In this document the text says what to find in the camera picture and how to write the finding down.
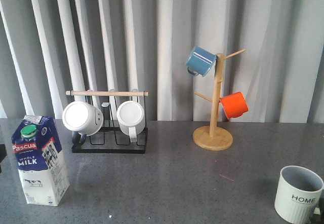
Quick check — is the grey pleated curtain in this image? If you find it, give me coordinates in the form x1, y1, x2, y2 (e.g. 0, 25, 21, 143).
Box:
1, 0, 323, 123

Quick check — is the orange enamel mug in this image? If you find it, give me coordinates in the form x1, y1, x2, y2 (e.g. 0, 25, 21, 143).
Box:
220, 92, 249, 119

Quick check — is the wooden mug tree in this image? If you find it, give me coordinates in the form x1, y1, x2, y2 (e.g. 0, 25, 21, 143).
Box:
192, 49, 246, 151

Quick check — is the cream HOME mug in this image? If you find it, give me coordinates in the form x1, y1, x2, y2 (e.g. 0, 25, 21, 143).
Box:
274, 165, 323, 223

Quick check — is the white smiley face mug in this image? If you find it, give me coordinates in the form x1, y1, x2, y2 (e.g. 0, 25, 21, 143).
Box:
62, 101, 104, 145

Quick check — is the white ribbed mug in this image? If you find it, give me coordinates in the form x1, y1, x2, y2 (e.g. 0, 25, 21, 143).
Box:
117, 101, 145, 142

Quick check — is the black wire mug rack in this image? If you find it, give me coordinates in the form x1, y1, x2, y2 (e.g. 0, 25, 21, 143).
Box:
66, 90, 148, 154

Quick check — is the Pascual whole milk carton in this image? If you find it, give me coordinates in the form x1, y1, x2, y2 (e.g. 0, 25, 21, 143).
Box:
12, 115, 70, 206

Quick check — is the blue enamel mug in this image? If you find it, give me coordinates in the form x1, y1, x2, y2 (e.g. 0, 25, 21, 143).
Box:
185, 46, 217, 77

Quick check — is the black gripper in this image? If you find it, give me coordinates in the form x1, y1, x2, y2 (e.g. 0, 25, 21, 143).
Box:
308, 192, 323, 224
0, 144, 7, 163

